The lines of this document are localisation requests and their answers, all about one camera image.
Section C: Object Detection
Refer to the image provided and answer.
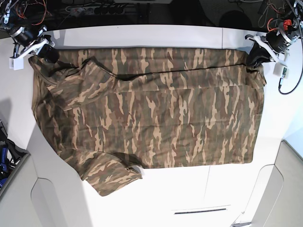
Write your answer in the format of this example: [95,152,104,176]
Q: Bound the looped grey cable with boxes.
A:
[258,2,273,28]

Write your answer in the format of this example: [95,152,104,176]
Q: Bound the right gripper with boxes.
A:
[9,26,60,63]

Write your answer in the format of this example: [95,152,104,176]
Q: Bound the blue items in bin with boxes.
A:
[0,119,27,190]

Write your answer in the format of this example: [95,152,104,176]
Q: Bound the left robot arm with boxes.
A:
[245,0,303,68]

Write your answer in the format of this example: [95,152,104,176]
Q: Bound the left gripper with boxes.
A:
[245,20,300,68]

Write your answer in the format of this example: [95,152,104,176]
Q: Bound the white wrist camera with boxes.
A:
[9,57,24,70]
[273,62,289,79]

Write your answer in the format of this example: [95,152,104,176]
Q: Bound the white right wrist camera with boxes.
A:
[9,57,24,70]

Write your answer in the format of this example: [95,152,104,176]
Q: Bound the white power strip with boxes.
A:
[65,4,127,17]

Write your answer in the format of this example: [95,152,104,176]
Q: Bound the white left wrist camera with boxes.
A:
[273,62,289,79]

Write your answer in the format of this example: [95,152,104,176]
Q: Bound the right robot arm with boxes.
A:
[0,0,59,70]

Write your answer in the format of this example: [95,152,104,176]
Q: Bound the camouflage T-shirt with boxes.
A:
[28,47,266,196]

